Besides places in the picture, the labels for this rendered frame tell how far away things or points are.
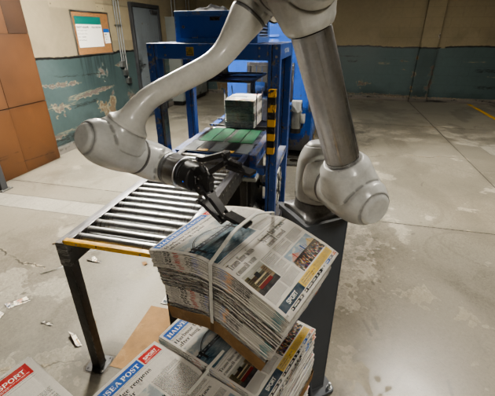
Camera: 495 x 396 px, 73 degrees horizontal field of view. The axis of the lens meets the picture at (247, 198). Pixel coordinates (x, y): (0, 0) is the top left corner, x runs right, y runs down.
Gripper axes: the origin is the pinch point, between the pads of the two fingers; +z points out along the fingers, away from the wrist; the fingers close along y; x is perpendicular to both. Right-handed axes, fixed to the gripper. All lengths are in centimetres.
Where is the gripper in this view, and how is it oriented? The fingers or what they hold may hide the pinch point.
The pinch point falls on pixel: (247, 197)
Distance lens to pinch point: 81.8
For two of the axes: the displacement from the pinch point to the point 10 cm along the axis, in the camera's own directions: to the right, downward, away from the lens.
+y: -0.6, 8.7, 5.0
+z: 8.3, 3.2, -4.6
